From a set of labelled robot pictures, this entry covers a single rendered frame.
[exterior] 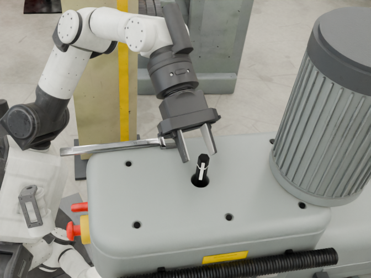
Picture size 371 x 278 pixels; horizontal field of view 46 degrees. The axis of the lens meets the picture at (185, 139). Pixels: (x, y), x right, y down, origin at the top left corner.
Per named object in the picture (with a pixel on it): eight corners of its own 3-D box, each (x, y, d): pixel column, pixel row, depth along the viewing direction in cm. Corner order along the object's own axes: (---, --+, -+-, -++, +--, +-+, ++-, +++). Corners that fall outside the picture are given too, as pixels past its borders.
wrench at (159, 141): (60, 160, 86) (59, 158, 85) (59, 146, 89) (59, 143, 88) (179, 147, 91) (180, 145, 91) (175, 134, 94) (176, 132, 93)
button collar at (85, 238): (83, 250, 90) (80, 234, 86) (81, 225, 94) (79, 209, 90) (92, 249, 91) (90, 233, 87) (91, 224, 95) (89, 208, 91)
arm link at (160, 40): (134, 83, 85) (117, 31, 86) (175, 81, 92) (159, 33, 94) (168, 55, 77) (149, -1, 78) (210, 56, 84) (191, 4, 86)
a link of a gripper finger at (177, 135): (186, 162, 83) (176, 133, 84) (191, 159, 80) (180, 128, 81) (178, 165, 83) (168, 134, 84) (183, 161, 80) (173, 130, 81)
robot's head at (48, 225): (26, 226, 114) (31, 240, 107) (15, 192, 111) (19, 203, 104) (51, 218, 117) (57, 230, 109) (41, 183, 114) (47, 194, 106)
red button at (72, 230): (67, 245, 90) (65, 234, 87) (67, 228, 93) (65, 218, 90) (83, 242, 90) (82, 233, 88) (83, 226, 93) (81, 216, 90)
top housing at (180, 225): (95, 294, 84) (89, 253, 73) (89, 187, 102) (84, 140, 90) (317, 262, 93) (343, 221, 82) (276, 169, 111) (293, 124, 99)
